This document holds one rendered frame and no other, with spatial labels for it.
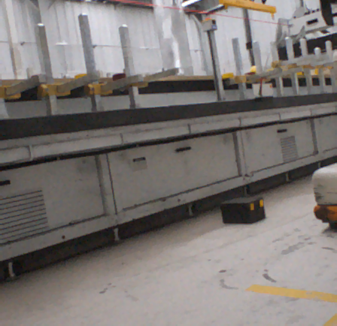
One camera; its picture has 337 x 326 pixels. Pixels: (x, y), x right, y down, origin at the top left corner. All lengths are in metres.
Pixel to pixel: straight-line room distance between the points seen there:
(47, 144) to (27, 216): 0.38
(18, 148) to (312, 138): 3.10
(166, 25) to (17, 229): 5.76
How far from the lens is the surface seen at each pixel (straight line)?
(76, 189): 2.43
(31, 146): 2.05
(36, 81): 1.78
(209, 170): 3.18
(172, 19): 7.60
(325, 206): 2.16
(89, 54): 2.28
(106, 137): 2.28
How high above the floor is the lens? 0.52
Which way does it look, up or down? 3 degrees down
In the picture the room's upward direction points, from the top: 9 degrees counter-clockwise
